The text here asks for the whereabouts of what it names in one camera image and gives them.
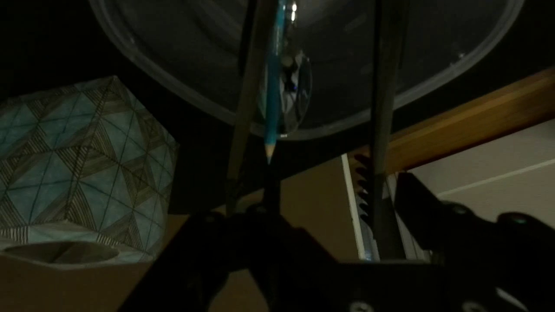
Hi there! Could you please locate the blue pencil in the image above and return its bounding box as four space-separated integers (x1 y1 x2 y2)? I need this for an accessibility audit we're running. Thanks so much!
262 0 290 161

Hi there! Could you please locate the wooden base platform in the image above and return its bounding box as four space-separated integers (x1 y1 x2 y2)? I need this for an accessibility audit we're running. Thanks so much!
352 66 555 175

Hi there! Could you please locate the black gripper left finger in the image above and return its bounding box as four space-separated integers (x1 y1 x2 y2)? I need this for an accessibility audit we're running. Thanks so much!
118 209 351 312

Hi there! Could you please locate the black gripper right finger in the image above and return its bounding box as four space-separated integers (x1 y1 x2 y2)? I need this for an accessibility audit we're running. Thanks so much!
396 170 555 312

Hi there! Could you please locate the clear plastic lunchbox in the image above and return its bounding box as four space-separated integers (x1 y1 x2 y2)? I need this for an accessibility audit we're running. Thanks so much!
89 0 528 142

